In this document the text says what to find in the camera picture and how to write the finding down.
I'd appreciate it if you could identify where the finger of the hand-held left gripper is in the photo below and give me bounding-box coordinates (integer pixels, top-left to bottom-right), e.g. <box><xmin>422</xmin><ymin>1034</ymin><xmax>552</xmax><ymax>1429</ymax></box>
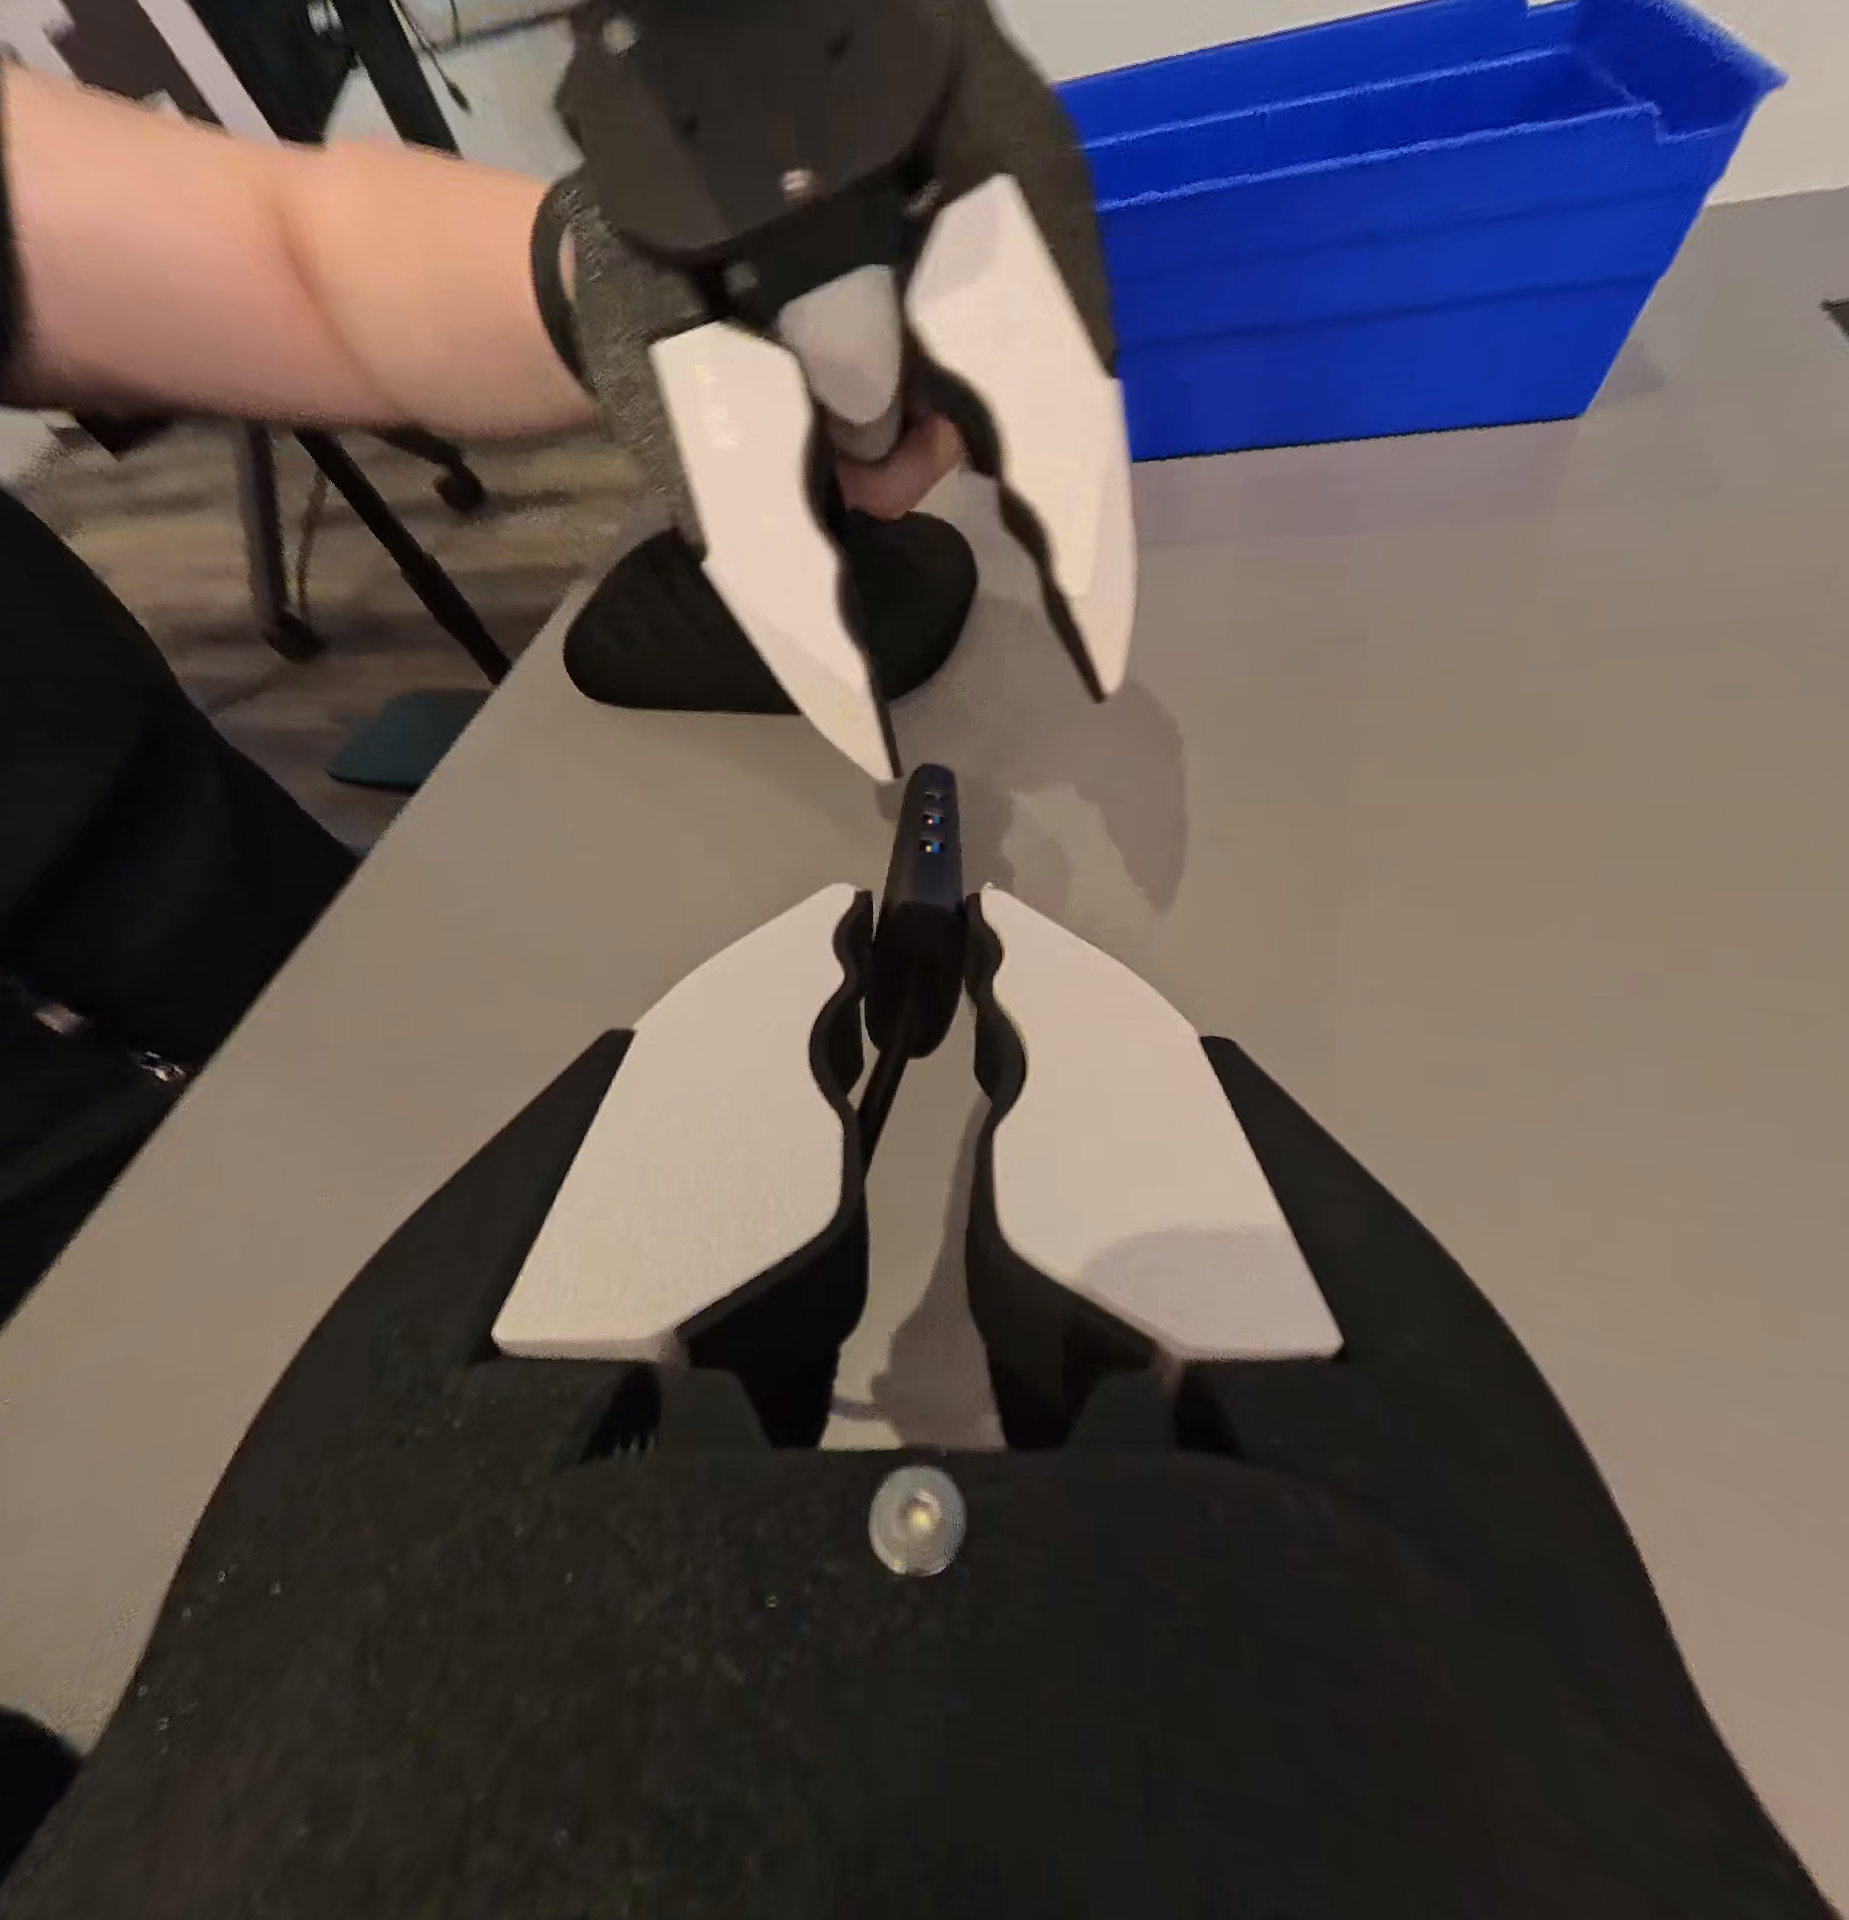
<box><xmin>644</xmin><ymin>321</ymin><xmax>904</xmax><ymax>781</ymax></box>
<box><xmin>909</xmin><ymin>173</ymin><xmax>1138</xmax><ymax>709</ymax></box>

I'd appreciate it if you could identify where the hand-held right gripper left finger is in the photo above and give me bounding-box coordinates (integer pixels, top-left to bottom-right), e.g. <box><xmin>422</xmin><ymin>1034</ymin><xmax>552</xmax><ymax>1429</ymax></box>
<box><xmin>494</xmin><ymin>884</ymin><xmax>876</xmax><ymax>1360</ymax></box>

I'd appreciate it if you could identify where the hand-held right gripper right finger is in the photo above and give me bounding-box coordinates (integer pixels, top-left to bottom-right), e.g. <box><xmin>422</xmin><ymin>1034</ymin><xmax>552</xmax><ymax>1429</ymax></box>
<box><xmin>966</xmin><ymin>884</ymin><xmax>1347</xmax><ymax>1364</ymax></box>

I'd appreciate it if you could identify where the black USB plug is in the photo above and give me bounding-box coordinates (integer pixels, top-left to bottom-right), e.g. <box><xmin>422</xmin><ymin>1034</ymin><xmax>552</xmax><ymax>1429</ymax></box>
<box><xmin>848</xmin><ymin>760</ymin><xmax>966</xmax><ymax>1173</ymax></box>

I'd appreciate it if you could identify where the blue plastic bin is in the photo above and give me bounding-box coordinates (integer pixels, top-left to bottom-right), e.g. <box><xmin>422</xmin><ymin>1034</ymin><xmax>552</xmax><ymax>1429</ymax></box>
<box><xmin>1052</xmin><ymin>0</ymin><xmax>1788</xmax><ymax>465</ymax></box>

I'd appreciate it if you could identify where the person's left forearm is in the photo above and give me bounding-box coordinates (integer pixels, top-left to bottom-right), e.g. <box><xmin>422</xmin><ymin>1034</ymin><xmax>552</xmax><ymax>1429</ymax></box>
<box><xmin>0</xmin><ymin>60</ymin><xmax>602</xmax><ymax>443</ymax></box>

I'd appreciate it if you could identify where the grey desk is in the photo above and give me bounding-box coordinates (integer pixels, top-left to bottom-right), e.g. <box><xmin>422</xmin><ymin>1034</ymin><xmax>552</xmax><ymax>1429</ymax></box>
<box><xmin>0</xmin><ymin>186</ymin><xmax>1849</xmax><ymax>1741</ymax></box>

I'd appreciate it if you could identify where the person's left hand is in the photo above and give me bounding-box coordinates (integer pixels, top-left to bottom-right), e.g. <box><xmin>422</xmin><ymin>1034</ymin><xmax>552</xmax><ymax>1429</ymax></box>
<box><xmin>843</xmin><ymin>411</ymin><xmax>962</xmax><ymax>521</ymax></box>

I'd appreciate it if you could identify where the black wrist rest pad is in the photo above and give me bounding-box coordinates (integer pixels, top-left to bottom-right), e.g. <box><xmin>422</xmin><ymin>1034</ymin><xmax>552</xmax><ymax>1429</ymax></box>
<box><xmin>565</xmin><ymin>512</ymin><xmax>979</xmax><ymax>715</ymax></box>

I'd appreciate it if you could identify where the black tripod stand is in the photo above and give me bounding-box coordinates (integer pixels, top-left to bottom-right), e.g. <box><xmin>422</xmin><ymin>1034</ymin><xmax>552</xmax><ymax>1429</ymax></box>
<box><xmin>145</xmin><ymin>0</ymin><xmax>515</xmax><ymax>689</ymax></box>

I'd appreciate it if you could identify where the person's black clothing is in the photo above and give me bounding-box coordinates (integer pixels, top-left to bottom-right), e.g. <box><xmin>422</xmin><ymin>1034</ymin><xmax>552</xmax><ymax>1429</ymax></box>
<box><xmin>0</xmin><ymin>438</ymin><xmax>362</xmax><ymax>1352</ymax></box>

